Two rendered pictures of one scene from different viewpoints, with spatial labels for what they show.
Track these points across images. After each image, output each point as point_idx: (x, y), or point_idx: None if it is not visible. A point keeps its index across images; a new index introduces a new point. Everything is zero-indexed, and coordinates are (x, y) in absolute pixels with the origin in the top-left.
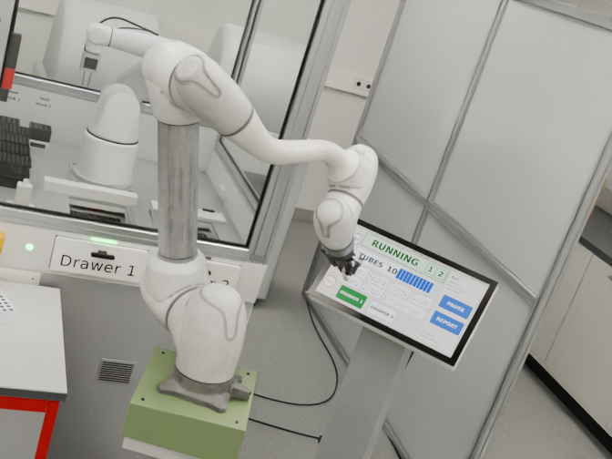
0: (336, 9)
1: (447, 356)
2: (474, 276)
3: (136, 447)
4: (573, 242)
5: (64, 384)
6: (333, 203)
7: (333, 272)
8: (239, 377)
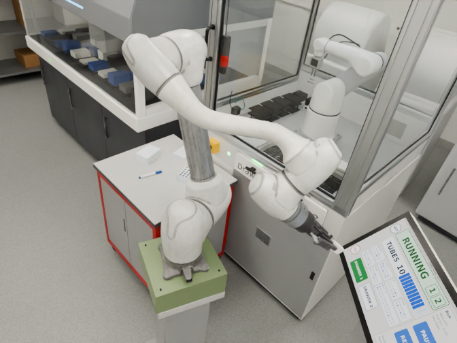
0: (421, 14)
1: None
2: None
3: None
4: None
5: (159, 220)
6: (259, 177)
7: (362, 245)
8: (205, 268)
